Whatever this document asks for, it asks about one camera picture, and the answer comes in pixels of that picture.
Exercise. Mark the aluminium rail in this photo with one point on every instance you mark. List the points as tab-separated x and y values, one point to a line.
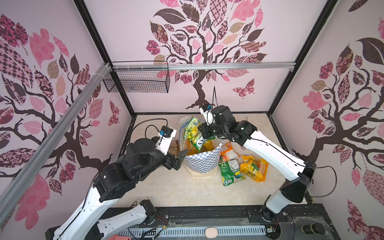
22	181
221	66

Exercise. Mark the beige oval sticker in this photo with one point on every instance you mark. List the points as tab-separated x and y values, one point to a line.
211	233

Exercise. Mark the blue checkered paper bag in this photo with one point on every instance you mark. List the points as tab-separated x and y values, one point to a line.
205	164

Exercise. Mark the aluminium rail left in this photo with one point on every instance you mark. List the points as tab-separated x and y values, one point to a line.
22	181

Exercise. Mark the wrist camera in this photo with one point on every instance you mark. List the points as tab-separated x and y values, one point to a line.
166	135
206	111

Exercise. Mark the black wire basket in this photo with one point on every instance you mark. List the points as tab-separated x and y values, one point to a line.
138	77

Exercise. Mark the yellow snack bag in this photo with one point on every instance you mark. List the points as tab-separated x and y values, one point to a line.
254	168

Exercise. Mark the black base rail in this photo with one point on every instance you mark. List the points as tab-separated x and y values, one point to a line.
287	224

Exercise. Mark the black round knob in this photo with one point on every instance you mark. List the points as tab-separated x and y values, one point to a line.
313	229

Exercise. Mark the green yellow fox candy bag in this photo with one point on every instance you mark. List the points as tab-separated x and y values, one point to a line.
192	133

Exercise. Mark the aluminium rail back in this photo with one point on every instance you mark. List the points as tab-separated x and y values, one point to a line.
221	66

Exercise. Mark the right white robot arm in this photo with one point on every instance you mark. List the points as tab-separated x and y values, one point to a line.
220	122

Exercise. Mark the yellow mango gummy bag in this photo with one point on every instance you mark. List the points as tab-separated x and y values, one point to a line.
206	147

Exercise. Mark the green snack bag white label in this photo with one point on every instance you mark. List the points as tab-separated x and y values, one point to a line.
230	172

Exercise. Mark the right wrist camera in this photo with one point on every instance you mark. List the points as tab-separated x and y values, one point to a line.
206	111

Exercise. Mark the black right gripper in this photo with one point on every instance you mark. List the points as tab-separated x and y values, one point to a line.
204	130

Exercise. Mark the orange snack bag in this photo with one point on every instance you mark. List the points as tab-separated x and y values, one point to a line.
227	153

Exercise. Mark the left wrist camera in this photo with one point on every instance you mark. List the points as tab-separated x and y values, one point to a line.
166	135

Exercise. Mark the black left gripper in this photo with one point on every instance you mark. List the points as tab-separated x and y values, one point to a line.
169	162

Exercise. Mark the white vented cable duct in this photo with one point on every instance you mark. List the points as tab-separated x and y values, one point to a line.
179	232

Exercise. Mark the red object bottom edge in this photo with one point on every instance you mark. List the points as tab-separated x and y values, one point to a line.
117	237

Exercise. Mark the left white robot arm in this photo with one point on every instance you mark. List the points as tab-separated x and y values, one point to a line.
86	223

